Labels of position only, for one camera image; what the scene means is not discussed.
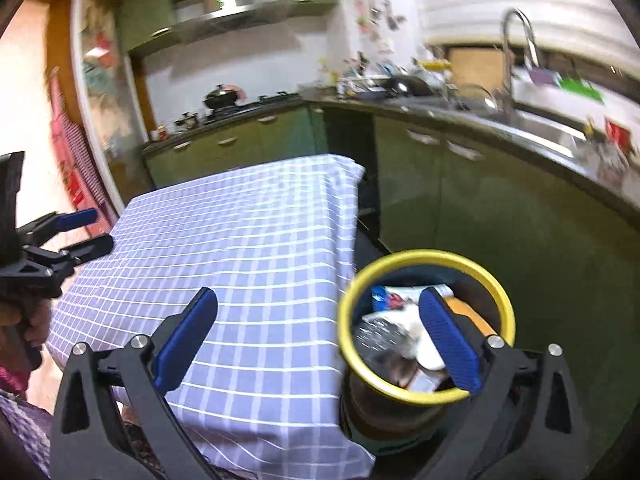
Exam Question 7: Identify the person's left hand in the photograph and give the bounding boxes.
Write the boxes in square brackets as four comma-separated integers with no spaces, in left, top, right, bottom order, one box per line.
[0,294,51,361]

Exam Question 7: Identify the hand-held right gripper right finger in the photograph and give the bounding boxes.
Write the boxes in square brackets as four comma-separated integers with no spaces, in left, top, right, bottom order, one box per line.
[417,286,586,480]

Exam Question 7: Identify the blue checked tablecloth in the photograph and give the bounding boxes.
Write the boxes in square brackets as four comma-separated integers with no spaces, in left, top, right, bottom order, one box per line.
[47,154,376,480]

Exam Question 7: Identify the green sink base cabinet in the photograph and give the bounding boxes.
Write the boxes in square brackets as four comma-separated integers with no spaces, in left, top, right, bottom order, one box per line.
[372,112,640,411]

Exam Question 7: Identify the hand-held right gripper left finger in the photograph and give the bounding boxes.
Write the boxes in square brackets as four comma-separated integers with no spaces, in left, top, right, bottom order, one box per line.
[50,286,219,480]

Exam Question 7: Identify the yellow rimmed dark bin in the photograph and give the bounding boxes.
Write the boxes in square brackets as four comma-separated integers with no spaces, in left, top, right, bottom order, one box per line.
[337,249,516,461]

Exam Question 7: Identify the red paper cup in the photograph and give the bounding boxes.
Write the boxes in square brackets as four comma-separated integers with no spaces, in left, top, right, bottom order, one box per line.
[602,117,633,148]

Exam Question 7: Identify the person's left forearm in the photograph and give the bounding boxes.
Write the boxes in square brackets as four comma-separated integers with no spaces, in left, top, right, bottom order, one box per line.
[0,365,53,478]

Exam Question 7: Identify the printed glass sliding door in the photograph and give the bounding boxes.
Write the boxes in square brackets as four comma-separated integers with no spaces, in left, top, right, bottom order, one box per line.
[70,0,151,216]

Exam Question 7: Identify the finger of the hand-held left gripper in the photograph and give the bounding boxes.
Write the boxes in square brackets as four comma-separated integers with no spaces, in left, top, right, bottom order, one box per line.
[19,208,99,247]
[25,234,115,281]

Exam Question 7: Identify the steel range hood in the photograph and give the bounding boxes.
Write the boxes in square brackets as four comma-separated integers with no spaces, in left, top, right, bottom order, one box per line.
[170,0,281,36]

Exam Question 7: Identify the steel kitchen sink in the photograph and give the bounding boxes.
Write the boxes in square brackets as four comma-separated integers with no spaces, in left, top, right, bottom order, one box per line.
[450,100,591,161]

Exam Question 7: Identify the white window blind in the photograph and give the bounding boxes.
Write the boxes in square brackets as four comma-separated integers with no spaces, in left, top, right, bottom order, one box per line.
[417,0,640,86]

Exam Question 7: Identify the green plastic tray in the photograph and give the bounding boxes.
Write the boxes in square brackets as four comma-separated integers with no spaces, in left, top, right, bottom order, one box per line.
[557,77,606,103]

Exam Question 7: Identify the tall steel faucet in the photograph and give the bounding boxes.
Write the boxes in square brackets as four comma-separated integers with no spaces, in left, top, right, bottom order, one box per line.
[500,7,541,121]

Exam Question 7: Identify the black lidded wok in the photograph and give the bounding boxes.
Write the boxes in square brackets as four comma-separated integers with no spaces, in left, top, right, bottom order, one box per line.
[202,85,241,110]

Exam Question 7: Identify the pink checked apron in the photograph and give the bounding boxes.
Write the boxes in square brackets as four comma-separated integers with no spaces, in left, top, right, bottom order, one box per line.
[47,72,118,238]

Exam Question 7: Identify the black gas stove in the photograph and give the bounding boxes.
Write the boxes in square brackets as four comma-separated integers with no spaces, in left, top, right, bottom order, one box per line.
[202,92,301,121]

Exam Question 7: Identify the purple plastic tray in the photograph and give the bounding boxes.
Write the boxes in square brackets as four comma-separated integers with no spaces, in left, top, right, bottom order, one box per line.
[527,65,563,86]

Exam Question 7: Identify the black built-in appliance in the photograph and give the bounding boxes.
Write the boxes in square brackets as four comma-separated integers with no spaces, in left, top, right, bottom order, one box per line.
[322,107,378,226]

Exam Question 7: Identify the green base cabinet with drawers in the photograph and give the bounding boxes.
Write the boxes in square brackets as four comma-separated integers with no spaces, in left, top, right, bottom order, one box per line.
[144,105,328,188]

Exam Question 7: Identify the wooden cutting board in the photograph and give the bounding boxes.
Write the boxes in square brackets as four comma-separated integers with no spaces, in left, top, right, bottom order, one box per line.
[447,46,508,86]

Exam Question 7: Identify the glass pot lid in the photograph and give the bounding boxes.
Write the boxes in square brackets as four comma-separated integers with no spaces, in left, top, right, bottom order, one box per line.
[452,82,501,113]

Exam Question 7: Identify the green wall cabinets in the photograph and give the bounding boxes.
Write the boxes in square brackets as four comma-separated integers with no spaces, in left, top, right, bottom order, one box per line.
[117,0,341,56]

